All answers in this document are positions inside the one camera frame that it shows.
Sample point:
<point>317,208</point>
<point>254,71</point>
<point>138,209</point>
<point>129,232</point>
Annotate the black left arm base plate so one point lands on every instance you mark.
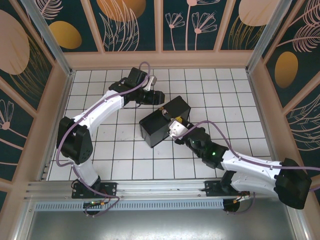
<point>107,188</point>

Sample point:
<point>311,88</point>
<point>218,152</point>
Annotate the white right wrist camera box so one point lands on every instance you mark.
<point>177,128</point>

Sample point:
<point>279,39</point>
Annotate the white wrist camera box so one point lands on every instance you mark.
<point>150,82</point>
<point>177,128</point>

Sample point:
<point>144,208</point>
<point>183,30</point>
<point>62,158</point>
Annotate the silver padlock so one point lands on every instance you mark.
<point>163,110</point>

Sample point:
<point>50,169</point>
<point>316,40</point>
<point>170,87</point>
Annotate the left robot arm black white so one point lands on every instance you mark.
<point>100,110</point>

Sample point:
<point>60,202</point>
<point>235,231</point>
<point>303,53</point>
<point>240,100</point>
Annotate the aluminium frame post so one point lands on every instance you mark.
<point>265,35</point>
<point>50,40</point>

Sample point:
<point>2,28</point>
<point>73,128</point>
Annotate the grey sheet metal panel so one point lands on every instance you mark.
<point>160,225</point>

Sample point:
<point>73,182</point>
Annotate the aluminium profile rail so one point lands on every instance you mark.
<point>160,186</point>

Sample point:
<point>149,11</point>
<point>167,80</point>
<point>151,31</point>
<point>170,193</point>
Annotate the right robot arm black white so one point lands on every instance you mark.
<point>252,170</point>

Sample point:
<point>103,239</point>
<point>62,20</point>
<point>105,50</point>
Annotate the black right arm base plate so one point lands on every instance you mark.
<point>212,187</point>

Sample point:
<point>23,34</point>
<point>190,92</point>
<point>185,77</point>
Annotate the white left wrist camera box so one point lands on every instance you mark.
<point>150,82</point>

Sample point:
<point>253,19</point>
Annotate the black box starry night lid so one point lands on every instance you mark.
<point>155,127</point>

